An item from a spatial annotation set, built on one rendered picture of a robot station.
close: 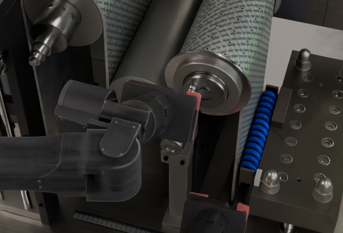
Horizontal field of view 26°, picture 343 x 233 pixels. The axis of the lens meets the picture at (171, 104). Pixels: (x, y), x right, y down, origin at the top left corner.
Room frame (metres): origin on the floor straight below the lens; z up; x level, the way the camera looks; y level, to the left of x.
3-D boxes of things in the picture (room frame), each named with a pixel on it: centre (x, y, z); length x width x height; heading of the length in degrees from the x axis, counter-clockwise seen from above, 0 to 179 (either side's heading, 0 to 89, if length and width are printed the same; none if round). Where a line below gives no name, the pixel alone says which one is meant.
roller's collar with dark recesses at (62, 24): (0.90, 0.19, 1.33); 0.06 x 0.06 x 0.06; 73
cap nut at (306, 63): (1.12, -0.28, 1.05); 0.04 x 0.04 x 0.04
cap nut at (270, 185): (0.80, -0.18, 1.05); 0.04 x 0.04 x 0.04
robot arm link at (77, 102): (0.58, 0.09, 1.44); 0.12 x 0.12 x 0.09; 71
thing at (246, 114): (0.95, -0.15, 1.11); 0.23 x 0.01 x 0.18; 163
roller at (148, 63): (1.00, 0.02, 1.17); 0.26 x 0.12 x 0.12; 163
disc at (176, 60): (0.85, -0.06, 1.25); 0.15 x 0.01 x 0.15; 73
